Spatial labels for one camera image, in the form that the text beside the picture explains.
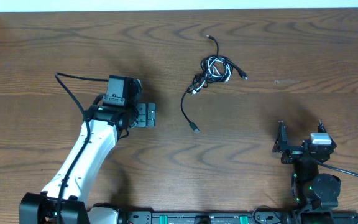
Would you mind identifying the white USB cable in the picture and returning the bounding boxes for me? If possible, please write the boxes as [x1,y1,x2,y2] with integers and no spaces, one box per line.
[191,57,232,95]

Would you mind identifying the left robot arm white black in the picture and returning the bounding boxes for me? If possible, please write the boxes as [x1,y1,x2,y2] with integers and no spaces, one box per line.
[19,75,155,223]

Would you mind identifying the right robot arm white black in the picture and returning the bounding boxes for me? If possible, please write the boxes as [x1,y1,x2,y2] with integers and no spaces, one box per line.
[272,121,341,223]

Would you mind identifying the black mounting rail base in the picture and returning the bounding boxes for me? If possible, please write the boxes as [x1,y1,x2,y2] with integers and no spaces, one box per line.
[117,210,358,224]

